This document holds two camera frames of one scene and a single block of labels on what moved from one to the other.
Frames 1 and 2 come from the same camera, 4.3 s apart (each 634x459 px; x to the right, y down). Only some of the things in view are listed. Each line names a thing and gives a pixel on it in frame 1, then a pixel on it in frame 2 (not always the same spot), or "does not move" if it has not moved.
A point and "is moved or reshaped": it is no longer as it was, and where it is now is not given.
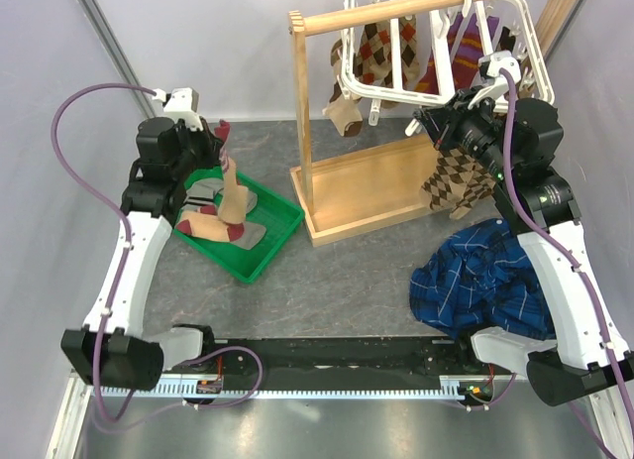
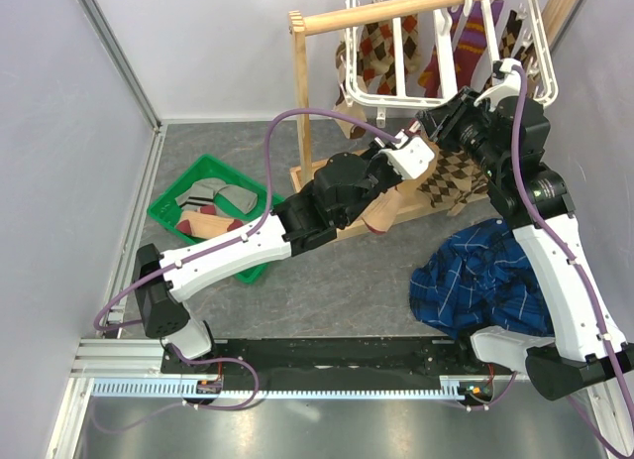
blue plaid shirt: (479, 279) does not move
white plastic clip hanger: (418, 43) is moved or reshaped
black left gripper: (206, 138) to (375, 156)
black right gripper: (445, 121) does not move
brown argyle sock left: (447, 186) does not move
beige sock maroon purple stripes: (233, 203) to (406, 197)
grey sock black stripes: (202, 192) does not move
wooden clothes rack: (385, 184) does not move
